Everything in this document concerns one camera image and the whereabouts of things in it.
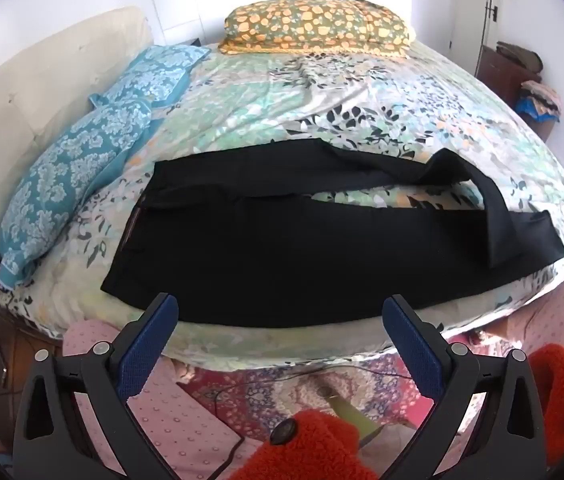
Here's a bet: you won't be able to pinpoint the olive folded cloth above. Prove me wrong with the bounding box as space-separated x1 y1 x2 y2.
494 41 545 74

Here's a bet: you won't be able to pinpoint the cream padded headboard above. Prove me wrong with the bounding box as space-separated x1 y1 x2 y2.
0 7 155 256

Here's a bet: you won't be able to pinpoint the pile of colourful clothes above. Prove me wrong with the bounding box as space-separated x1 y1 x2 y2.
514 79 562 124

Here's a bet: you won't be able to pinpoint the black pants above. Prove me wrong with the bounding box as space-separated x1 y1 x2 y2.
100 138 564 330

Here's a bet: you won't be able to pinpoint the dark wooden cabinet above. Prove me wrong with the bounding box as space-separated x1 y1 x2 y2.
476 45 562 147

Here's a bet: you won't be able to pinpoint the bed with floral sheet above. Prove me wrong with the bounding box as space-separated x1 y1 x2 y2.
0 40 564 373

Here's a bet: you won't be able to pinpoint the patterned red rug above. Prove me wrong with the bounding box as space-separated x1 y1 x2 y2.
176 352 425 443

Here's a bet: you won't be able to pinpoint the blue floral pillow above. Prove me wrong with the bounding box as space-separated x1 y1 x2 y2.
89 44 211 111
0 100 155 291

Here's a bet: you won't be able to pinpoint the orange floral pillow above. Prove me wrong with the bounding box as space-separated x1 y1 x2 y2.
218 0 413 57

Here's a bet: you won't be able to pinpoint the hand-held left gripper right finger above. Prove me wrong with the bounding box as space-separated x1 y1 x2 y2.
382 294 547 480

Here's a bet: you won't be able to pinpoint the person's right leg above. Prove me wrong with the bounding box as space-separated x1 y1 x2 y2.
504 274 564 361

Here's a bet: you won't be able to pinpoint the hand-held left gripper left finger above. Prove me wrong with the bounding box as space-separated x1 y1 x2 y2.
12 292 180 480

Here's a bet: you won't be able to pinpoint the white door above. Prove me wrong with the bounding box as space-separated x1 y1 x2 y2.
448 0 503 78

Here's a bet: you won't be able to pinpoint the red fuzzy cardigan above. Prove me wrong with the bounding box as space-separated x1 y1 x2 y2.
226 409 383 480

